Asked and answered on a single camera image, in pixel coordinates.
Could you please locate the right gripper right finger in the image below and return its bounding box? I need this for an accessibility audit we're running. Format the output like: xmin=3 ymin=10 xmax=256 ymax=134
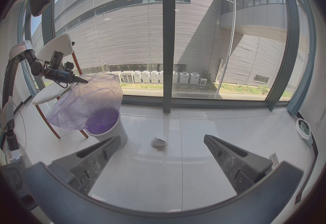
xmin=203 ymin=134 xmax=273 ymax=195

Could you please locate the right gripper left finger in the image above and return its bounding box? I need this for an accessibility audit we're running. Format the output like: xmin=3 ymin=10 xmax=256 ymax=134
xmin=48 ymin=135 xmax=121 ymax=195

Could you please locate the purple plastic bag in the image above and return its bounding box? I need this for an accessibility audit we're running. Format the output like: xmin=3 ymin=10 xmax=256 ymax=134
xmin=46 ymin=72 xmax=124 ymax=135

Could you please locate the grey trash bin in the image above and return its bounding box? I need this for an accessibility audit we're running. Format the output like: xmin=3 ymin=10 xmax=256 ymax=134
xmin=85 ymin=110 xmax=128 ymax=150

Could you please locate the white chair with wooden legs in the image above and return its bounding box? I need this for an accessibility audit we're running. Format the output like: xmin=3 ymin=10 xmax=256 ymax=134
xmin=32 ymin=33 xmax=89 ymax=140

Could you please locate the crumpled white paper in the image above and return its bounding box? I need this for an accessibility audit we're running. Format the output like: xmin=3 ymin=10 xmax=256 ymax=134
xmin=151 ymin=135 xmax=168 ymax=149

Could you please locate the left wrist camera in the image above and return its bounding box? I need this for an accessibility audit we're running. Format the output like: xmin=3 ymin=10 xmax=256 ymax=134
xmin=50 ymin=50 xmax=65 ymax=66

